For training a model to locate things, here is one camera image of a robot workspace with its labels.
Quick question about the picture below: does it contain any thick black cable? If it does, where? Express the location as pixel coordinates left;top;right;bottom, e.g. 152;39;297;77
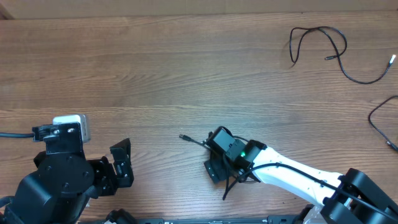
178;133;249;149

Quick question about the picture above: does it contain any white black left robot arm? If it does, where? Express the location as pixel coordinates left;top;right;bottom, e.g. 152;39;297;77
1;138;134;223

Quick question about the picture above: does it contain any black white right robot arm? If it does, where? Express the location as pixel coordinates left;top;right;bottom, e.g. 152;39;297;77
203;126;397;223

